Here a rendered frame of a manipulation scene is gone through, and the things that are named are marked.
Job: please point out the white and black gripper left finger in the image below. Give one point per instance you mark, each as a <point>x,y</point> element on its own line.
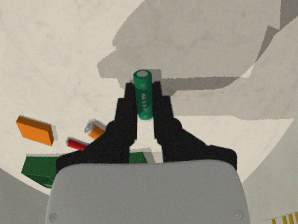
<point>119,133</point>

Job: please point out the green battery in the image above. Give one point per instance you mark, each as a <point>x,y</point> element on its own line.
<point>143,91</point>

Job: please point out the orange battery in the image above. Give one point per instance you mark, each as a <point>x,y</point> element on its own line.
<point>93,131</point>

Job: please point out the orange block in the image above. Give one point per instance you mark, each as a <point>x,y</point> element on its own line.
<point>35,131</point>

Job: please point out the green three-compartment tray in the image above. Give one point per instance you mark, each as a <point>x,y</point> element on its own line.
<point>46,166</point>

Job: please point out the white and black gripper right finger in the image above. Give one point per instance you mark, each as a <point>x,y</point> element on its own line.
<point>180,145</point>

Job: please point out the red battery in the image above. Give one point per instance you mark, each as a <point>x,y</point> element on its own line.
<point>75,144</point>

